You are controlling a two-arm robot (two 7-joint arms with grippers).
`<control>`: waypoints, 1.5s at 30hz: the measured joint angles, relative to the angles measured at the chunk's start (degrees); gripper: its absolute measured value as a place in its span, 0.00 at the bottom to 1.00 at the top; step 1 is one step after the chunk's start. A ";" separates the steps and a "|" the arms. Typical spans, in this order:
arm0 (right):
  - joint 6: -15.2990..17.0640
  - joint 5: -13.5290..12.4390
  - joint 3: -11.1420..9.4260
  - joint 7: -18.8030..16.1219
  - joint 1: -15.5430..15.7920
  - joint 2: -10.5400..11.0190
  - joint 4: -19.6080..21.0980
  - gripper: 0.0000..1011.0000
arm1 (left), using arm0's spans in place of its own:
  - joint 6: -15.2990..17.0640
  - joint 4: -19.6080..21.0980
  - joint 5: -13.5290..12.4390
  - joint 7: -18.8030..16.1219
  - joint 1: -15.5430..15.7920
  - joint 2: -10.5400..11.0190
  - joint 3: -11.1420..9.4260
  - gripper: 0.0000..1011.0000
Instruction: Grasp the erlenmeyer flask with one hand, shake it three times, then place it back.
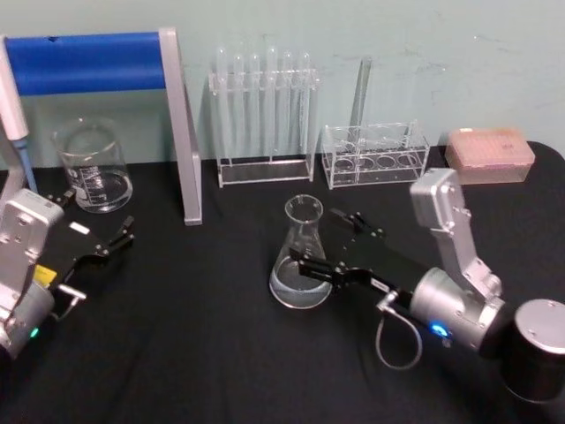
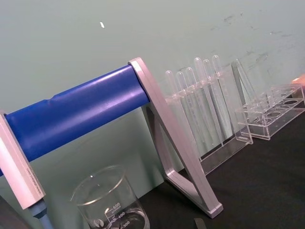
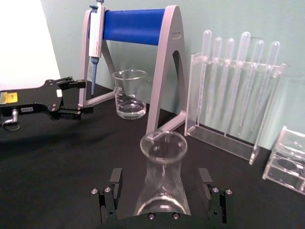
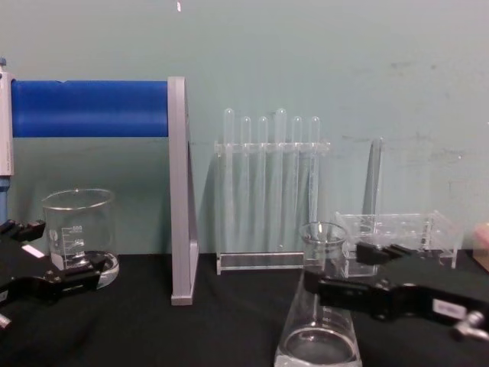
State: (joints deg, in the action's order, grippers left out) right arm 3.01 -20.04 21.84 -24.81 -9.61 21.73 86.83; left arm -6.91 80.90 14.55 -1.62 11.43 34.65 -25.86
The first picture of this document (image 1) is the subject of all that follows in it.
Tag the clear glass beaker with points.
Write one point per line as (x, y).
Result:
(95, 194)

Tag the long clear test tube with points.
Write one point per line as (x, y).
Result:
(362, 88)

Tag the tall clear acrylic tube rack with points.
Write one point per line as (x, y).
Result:
(265, 174)

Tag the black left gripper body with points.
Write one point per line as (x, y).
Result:
(73, 245)

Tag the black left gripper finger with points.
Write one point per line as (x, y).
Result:
(62, 199)
(115, 242)

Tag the white pipette with blue tip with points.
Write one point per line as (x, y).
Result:
(11, 106)

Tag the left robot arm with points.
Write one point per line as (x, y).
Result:
(26, 221)

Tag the low clear acrylic tube rack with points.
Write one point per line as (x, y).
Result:
(375, 172)

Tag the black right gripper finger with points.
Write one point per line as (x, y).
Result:
(359, 225)
(320, 267)

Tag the grey stand with blue bar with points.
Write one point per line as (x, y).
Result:
(88, 62)

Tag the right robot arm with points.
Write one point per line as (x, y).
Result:
(459, 300)

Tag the pink pipette tip box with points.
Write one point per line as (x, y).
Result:
(490, 152)

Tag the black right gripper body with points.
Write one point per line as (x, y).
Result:
(379, 265)

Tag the clear glass conical flask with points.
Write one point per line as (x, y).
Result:
(300, 296)

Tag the black table cloth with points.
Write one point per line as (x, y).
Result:
(198, 344)

